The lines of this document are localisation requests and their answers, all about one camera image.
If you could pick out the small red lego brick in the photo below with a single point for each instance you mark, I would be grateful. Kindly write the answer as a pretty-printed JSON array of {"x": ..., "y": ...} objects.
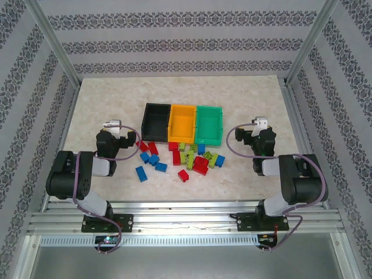
[
  {"x": 183, "y": 175},
  {"x": 173, "y": 146},
  {"x": 143, "y": 146}
]

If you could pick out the long red lego brick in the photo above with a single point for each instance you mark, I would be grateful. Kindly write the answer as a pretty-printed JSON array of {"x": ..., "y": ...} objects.
[
  {"x": 153, "y": 148},
  {"x": 199, "y": 160},
  {"x": 202, "y": 171},
  {"x": 176, "y": 157}
]

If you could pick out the small blue lego brick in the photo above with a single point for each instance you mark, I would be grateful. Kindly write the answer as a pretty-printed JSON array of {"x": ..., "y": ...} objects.
[
  {"x": 220, "y": 161},
  {"x": 144, "y": 157},
  {"x": 201, "y": 149},
  {"x": 154, "y": 160},
  {"x": 161, "y": 166}
]

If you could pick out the long blue lego brick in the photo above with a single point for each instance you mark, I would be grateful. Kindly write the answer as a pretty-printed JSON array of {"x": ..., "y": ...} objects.
[{"x": 141, "y": 174}]

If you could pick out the lime green lego brick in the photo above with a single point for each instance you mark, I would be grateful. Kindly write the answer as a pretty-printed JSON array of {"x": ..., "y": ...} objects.
[
  {"x": 182, "y": 146},
  {"x": 208, "y": 155},
  {"x": 193, "y": 148},
  {"x": 183, "y": 157},
  {"x": 189, "y": 164},
  {"x": 190, "y": 154},
  {"x": 212, "y": 162}
]

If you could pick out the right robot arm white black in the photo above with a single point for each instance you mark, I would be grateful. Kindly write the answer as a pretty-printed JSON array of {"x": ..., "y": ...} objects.
[{"x": 299, "y": 186}]

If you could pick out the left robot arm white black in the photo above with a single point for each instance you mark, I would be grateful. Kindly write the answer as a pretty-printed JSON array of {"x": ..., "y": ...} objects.
[{"x": 67, "y": 177}]

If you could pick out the black plastic bin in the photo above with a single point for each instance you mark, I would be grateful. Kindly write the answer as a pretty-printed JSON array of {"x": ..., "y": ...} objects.
[{"x": 155, "y": 123}]

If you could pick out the yellow plastic bin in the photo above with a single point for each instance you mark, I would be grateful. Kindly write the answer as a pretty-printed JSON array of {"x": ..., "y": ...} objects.
[{"x": 182, "y": 125}]

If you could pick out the green plastic bin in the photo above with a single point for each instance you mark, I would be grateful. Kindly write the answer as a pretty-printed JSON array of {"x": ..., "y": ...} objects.
[{"x": 209, "y": 125}]

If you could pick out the small electronics board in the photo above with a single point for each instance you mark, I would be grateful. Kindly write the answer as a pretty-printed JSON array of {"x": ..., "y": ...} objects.
[
  {"x": 267, "y": 238},
  {"x": 107, "y": 240}
]

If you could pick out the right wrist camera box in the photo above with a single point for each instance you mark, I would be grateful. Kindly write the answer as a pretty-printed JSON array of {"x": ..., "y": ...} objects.
[{"x": 260, "y": 125}]

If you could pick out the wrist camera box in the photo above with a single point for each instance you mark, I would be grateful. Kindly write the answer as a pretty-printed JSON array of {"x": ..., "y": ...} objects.
[
  {"x": 260, "y": 125},
  {"x": 114, "y": 128}
]

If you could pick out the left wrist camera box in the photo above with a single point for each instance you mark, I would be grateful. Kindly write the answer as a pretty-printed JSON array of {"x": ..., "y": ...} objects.
[{"x": 114, "y": 128}]

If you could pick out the aluminium side rail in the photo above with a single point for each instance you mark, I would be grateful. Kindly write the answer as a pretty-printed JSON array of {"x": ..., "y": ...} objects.
[
  {"x": 296, "y": 116},
  {"x": 69, "y": 116}
]

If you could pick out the aluminium frame post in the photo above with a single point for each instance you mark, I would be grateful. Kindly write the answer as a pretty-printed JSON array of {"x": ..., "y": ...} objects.
[
  {"x": 311, "y": 43},
  {"x": 56, "y": 43}
]

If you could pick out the aluminium rail beam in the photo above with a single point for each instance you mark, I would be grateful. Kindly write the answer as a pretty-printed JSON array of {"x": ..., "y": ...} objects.
[{"x": 186, "y": 218}]

